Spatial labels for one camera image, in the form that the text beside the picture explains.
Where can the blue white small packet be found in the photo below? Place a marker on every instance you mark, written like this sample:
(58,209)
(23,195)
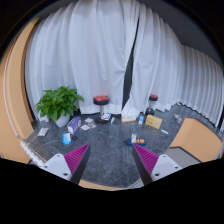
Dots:
(66,138)

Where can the white plant pot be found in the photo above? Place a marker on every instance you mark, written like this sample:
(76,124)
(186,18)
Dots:
(63,120)

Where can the white blue bottle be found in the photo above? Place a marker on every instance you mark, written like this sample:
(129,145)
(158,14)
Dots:
(141,120)

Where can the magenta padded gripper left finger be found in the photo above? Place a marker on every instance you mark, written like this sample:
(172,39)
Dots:
(71,165)

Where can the red black stool left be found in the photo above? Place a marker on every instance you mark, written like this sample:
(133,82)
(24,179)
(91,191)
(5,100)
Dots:
(101,101)

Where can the blue orange power strip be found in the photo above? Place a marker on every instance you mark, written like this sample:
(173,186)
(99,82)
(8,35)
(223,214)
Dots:
(138,141)

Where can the white charger plug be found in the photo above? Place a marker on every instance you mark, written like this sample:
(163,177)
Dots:
(133,138)

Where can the yellow cardboard box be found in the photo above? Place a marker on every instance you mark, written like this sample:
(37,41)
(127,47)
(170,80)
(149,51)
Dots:
(153,121)

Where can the white paper bag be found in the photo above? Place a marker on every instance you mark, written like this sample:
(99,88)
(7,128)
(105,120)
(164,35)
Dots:
(128,116)

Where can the white curtain left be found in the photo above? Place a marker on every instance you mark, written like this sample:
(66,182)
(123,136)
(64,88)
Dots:
(85,45)

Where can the white card on floor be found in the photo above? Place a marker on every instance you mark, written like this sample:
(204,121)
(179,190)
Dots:
(85,127)

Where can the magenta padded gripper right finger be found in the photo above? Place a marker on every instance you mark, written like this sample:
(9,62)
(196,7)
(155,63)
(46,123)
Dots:
(152,167)

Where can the flat grey packet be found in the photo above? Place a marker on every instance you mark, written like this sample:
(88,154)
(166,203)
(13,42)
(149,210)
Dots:
(43,132)

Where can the green potted plant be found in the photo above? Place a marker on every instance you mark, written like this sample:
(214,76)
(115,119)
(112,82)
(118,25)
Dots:
(57,103)

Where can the white curtain right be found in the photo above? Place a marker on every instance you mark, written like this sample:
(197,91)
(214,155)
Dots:
(164,67)

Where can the white curtain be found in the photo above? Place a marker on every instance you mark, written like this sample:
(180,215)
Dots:
(85,45)
(164,67)

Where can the small pink item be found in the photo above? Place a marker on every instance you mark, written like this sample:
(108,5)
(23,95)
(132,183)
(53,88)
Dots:
(178,118)

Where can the purple white box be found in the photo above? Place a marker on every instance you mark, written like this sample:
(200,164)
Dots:
(74,125)

